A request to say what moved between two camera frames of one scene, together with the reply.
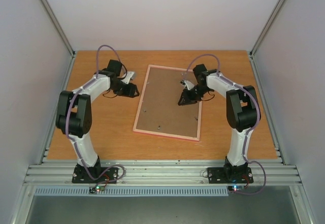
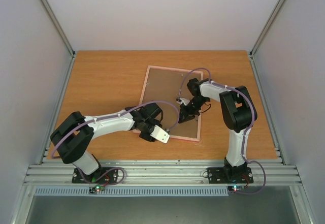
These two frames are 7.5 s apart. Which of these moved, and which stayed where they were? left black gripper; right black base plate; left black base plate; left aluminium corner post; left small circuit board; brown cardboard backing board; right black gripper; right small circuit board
Moved: left black gripper; right black gripper
Stayed: left black base plate; right black base plate; brown cardboard backing board; left small circuit board; right small circuit board; left aluminium corner post
